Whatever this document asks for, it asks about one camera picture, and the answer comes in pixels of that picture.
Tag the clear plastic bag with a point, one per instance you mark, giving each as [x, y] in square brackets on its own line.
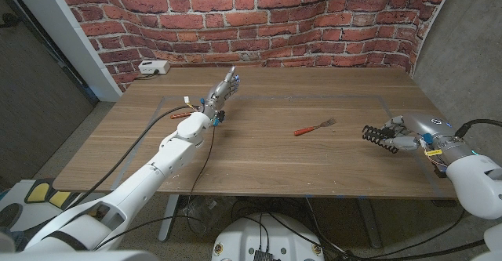
[202, 212]

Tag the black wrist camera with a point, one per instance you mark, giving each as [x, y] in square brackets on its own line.
[440, 171]
[219, 118]

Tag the white door frame post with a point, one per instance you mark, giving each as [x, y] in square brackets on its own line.
[59, 30]

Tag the black hair claw clip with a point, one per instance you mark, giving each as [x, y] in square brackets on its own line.
[372, 135]

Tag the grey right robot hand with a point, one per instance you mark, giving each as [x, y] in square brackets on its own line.
[427, 129]

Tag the grey metal table leg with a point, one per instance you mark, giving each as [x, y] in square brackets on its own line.
[369, 222]
[168, 218]

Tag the brick print backdrop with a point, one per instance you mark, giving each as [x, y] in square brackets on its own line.
[255, 18]

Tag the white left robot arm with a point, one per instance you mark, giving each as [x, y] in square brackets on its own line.
[168, 155]

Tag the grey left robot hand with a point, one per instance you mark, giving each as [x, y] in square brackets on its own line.
[219, 92]

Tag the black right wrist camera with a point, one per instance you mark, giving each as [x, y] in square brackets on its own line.
[440, 171]

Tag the white floor platform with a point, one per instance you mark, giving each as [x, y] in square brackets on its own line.
[33, 213]

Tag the white power box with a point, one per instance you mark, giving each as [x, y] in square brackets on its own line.
[153, 67]

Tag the white robot torso base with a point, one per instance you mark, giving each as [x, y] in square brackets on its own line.
[243, 237]

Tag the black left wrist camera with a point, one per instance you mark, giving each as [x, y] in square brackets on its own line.
[219, 118]

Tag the black port block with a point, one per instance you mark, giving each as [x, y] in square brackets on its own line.
[263, 256]

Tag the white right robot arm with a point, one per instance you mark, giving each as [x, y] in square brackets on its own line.
[478, 186]

